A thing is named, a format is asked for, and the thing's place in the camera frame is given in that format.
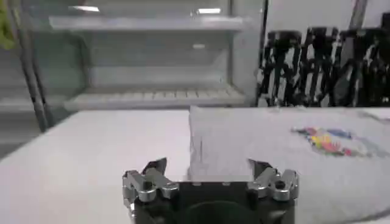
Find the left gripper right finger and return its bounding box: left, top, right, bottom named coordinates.
left=247, top=158, right=300, bottom=202

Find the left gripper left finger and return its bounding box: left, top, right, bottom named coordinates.
left=122, top=157, right=179, bottom=209

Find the grey shirt with colourful print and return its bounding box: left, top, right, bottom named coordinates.
left=188, top=105, right=390, bottom=224

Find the empty open display cabinet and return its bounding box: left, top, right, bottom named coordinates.
left=18, top=0, right=266, bottom=111

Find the green object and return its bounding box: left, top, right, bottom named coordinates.
left=0, top=0, right=16, bottom=50

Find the dark metal frame post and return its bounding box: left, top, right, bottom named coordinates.
left=8, top=0, right=55, bottom=133

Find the grey wall pipe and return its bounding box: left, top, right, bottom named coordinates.
left=349, top=0, right=368, bottom=30

